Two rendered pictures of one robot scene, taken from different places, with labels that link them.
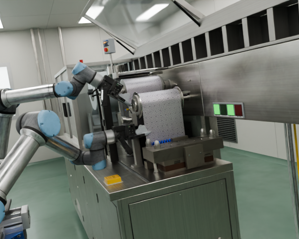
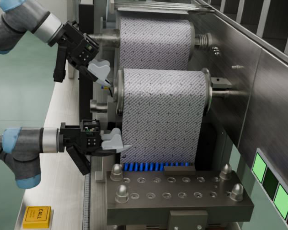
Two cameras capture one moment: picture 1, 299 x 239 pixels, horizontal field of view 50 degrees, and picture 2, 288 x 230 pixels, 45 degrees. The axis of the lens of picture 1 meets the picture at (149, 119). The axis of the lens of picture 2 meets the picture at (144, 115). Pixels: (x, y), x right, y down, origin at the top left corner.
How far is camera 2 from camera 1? 96 cm
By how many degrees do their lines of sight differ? 23
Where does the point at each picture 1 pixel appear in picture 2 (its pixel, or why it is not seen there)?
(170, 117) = (175, 128)
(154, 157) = (108, 217)
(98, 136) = (27, 141)
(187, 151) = (174, 221)
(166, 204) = not seen: outside the picture
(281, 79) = not seen: outside the picture
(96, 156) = (20, 170)
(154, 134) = (137, 150)
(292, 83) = not seen: outside the picture
